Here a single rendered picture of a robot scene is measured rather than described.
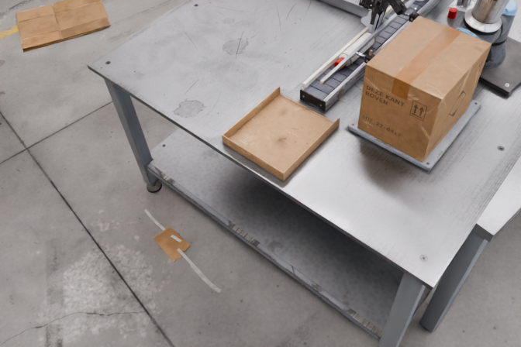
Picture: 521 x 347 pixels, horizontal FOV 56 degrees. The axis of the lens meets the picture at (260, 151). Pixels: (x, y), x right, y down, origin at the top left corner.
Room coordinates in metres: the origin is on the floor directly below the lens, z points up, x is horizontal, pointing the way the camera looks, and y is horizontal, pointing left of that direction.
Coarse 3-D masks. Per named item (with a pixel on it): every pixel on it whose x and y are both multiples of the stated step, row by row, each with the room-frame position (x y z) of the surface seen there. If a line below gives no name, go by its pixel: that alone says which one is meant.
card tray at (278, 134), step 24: (240, 120) 1.16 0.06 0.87; (264, 120) 1.18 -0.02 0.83; (288, 120) 1.17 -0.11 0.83; (312, 120) 1.16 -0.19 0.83; (336, 120) 1.11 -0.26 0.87; (240, 144) 1.08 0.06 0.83; (264, 144) 1.07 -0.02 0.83; (288, 144) 1.06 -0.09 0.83; (312, 144) 1.02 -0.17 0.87; (264, 168) 0.97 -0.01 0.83; (288, 168) 0.93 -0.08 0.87
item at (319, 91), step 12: (408, 0) 1.75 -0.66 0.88; (408, 12) 1.66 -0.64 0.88; (396, 24) 1.59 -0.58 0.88; (384, 36) 1.52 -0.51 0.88; (372, 48) 1.46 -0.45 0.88; (336, 60) 1.40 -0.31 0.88; (360, 60) 1.39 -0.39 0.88; (324, 72) 1.35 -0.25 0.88; (336, 72) 1.34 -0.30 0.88; (348, 72) 1.33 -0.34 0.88; (312, 84) 1.29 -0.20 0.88; (324, 84) 1.28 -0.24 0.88; (336, 84) 1.27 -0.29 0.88; (324, 96) 1.22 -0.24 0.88
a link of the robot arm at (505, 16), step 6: (510, 0) 1.40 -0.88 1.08; (510, 6) 1.36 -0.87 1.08; (516, 6) 1.36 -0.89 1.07; (504, 12) 1.34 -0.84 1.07; (510, 12) 1.34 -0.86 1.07; (504, 18) 1.34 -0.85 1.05; (510, 18) 1.34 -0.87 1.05; (504, 24) 1.32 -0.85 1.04; (510, 24) 1.35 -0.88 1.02; (504, 30) 1.32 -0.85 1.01; (504, 36) 1.34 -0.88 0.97; (498, 42) 1.34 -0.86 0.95
